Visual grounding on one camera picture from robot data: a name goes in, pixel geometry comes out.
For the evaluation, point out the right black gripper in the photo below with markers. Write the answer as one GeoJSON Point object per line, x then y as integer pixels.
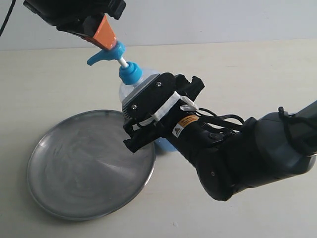
{"type": "Point", "coordinates": [224, 154]}

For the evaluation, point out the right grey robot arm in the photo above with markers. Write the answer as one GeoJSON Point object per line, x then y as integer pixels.
{"type": "Point", "coordinates": [287, 143]}

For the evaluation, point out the round steel plate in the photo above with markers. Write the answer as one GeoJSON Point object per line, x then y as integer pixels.
{"type": "Point", "coordinates": [81, 170]}

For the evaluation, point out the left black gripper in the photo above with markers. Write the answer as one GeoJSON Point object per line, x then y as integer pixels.
{"type": "Point", "coordinates": [83, 18]}

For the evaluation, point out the blue soap pump bottle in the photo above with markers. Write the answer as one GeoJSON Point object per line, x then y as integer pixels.
{"type": "Point", "coordinates": [130, 73]}

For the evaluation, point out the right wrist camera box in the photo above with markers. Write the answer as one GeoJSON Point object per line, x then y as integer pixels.
{"type": "Point", "coordinates": [148, 96]}

